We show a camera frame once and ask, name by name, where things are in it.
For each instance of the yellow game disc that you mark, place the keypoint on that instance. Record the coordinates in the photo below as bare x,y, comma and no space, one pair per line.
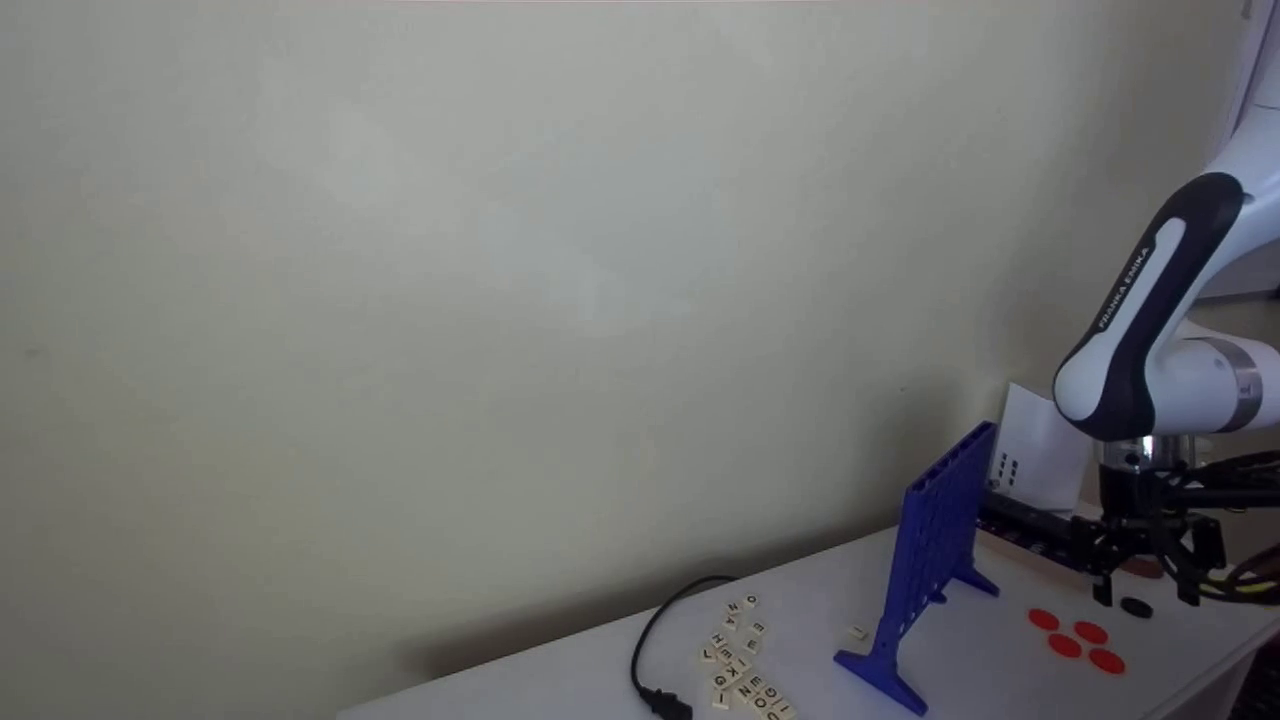
1258,584

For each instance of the black game disc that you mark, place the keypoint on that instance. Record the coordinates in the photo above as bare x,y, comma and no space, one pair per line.
1135,607

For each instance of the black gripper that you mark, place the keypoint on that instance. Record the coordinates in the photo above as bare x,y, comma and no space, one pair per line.
1142,515

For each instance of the blue connect four grid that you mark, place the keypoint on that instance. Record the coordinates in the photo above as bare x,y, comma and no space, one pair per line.
934,547

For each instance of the cream letter tile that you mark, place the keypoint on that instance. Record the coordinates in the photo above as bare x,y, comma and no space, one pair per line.
738,611
723,653
782,711
749,637
763,693
723,687

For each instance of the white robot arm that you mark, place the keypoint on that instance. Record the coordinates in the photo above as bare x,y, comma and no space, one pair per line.
1145,306

